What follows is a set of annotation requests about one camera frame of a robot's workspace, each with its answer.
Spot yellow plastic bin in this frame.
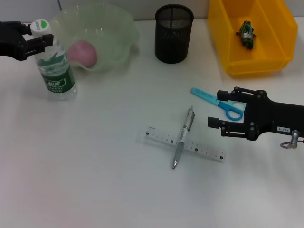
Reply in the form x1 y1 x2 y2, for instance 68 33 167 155
208 0 299 76

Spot translucent green fruit plate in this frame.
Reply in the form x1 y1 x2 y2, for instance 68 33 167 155
48 3 141 73

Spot clear green-label water bottle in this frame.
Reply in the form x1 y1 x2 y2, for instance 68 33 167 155
30 19 78 101

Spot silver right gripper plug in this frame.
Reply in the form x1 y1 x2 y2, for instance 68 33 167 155
291 130 301 149

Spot blue safety scissors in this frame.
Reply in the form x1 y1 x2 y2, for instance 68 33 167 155
190 87 247 121

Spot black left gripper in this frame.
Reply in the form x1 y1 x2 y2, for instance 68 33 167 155
0 21 54 61

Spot clear silver ballpoint pen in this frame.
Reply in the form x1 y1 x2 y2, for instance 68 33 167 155
170 105 196 170

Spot transparent plastic ruler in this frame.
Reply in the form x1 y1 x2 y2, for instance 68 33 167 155
139 126 227 163

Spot grey right gripper cable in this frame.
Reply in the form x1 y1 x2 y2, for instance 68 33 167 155
280 139 304 150

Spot black mesh pen holder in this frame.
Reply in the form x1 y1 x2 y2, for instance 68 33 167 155
154 4 194 64

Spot green plastic wrapper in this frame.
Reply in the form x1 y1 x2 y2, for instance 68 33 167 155
236 20 257 50

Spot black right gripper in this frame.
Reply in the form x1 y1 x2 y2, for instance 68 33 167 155
207 86 304 141

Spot pink peach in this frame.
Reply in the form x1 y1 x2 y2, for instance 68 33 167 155
68 39 98 68

